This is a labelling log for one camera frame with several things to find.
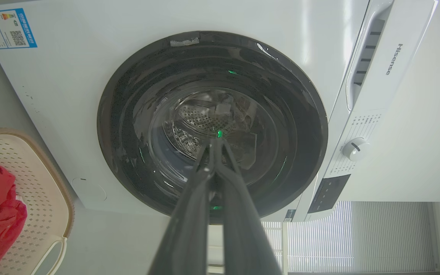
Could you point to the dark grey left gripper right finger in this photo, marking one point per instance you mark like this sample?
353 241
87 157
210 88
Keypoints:
243 229

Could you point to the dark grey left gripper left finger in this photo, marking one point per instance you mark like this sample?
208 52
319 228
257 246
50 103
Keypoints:
189 229

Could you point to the beige perforated laundry basket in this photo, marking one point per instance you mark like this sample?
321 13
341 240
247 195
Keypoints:
40 183

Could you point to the white window blinds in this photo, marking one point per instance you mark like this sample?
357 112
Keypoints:
357 236

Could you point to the round dark washing machine door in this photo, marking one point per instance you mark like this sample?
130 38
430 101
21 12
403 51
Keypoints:
147 114

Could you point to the white control dial knob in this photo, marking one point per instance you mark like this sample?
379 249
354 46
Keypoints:
354 149

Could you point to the white Hisense washing machine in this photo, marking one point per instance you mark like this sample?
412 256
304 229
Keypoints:
67 95

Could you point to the blue energy label sticker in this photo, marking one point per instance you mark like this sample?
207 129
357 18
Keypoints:
7 28

